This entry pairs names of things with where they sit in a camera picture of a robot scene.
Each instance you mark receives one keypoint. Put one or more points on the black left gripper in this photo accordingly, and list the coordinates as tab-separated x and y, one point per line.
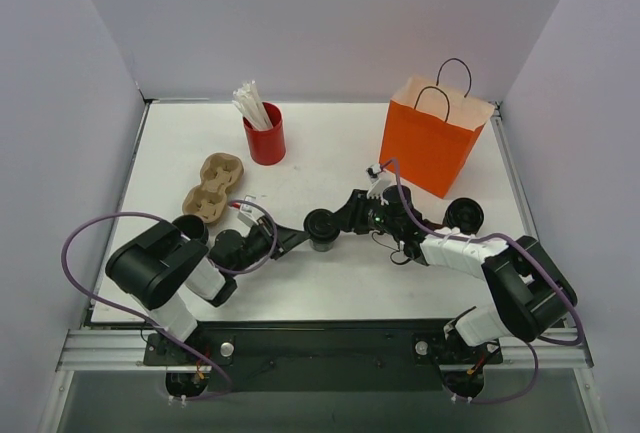
273	235

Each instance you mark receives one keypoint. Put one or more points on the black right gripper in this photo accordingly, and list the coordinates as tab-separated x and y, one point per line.
354	209

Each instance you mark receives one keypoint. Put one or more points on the black cup lid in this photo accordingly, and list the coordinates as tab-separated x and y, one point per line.
318	224
465	214

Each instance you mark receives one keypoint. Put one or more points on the orange paper bag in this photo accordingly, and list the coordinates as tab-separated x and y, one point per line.
431	129

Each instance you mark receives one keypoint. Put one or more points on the black coffee cup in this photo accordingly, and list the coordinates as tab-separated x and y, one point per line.
193	227
322	244

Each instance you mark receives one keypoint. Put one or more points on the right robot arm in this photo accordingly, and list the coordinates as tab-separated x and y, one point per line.
529	294

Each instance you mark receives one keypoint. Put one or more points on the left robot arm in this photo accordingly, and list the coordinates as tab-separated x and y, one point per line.
154	265

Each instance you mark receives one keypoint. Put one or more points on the red cylindrical holder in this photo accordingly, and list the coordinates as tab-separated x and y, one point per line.
267	147

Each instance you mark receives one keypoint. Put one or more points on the brown cardboard cup carrier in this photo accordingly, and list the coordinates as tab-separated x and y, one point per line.
220	174

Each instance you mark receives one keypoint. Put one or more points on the white wrapped straws bundle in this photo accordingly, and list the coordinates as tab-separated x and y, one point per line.
248	102

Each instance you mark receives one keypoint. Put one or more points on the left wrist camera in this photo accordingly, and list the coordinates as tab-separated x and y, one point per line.
246	213

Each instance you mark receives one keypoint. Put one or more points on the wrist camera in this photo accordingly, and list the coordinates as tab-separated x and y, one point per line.
379	181
246	213

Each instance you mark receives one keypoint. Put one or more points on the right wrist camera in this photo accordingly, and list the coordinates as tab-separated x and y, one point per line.
379	181

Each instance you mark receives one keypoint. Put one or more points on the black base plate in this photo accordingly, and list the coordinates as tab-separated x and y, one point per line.
327	375

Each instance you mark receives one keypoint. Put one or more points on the aluminium frame rail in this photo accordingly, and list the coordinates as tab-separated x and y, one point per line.
229	345

